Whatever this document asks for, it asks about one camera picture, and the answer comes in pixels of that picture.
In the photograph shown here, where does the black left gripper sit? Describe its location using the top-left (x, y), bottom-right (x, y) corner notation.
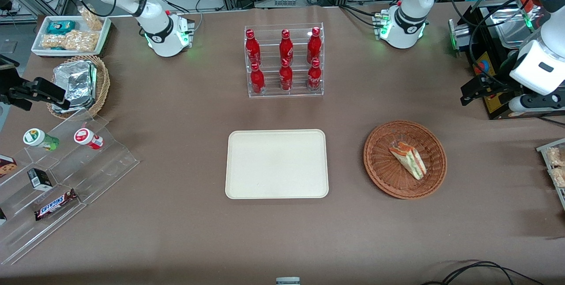
top-left (460, 50), bottom-right (525, 106)

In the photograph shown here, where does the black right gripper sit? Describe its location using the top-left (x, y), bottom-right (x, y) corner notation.
top-left (0, 55), bottom-right (72, 112)

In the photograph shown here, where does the triangular sandwich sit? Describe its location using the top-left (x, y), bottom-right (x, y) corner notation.
top-left (388, 141), bottom-right (428, 181)

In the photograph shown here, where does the light wicker basket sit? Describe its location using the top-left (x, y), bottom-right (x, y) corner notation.
top-left (46, 55), bottom-right (111, 120)

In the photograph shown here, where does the white snack tray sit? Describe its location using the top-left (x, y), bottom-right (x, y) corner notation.
top-left (31, 15), bottom-right (112, 57)

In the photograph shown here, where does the steel tray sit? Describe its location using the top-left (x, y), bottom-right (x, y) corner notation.
top-left (493, 8), bottom-right (541, 49)

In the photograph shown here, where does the white tray with pastries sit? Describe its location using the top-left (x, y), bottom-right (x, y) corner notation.
top-left (536, 139), bottom-right (565, 210)

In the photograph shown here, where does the round brown wicker basket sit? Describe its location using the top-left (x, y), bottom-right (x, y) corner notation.
top-left (363, 120), bottom-right (448, 200)

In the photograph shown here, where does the cream rectangular serving tray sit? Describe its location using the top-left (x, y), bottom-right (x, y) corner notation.
top-left (225, 129), bottom-right (330, 199)

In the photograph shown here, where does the silver foil container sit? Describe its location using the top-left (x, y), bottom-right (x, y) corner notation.
top-left (52, 61), bottom-right (98, 102)
top-left (49, 95), bottom-right (97, 114)

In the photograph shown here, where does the black equipment rack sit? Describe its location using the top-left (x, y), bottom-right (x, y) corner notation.
top-left (450, 0), bottom-right (565, 120)

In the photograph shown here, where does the green lid snack cup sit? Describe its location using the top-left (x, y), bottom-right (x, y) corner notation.
top-left (23, 128), bottom-right (60, 152)

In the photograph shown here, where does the red lid snack cup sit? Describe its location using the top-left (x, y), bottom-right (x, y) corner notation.
top-left (74, 128), bottom-right (105, 150)

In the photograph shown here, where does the silver device with green light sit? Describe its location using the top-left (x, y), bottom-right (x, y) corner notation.
top-left (448, 19), bottom-right (472, 54)

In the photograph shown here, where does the large peanut snack bag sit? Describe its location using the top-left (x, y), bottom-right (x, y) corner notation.
top-left (41, 30), bottom-right (100, 52)

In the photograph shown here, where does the teal snack packet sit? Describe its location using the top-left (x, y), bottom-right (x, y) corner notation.
top-left (46, 20), bottom-right (76, 35)

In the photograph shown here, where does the brown cookie box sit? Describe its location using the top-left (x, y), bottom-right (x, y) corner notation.
top-left (0, 155), bottom-right (18, 179)

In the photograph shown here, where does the small black carton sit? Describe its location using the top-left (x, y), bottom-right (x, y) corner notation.
top-left (27, 168), bottom-right (53, 191)

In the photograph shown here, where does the small peanut snack bag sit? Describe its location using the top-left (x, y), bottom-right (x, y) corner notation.
top-left (78, 6), bottom-right (105, 31)

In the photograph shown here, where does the clear acrylic stepped stand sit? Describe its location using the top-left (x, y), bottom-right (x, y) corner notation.
top-left (0, 109), bottom-right (140, 266)

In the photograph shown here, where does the Snickers chocolate bar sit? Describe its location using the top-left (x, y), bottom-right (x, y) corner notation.
top-left (34, 189), bottom-right (79, 221)

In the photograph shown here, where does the red cola bottle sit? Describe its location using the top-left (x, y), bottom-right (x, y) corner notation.
top-left (279, 58), bottom-right (294, 92)
top-left (245, 29), bottom-right (262, 66)
top-left (307, 58), bottom-right (322, 92)
top-left (279, 29), bottom-right (294, 63)
top-left (307, 27), bottom-right (322, 64)
top-left (250, 62), bottom-right (266, 96)

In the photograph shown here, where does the clear acrylic bottle rack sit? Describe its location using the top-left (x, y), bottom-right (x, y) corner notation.
top-left (244, 22), bottom-right (325, 98)

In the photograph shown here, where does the black floor cable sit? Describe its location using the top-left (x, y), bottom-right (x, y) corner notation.
top-left (420, 260), bottom-right (544, 285)

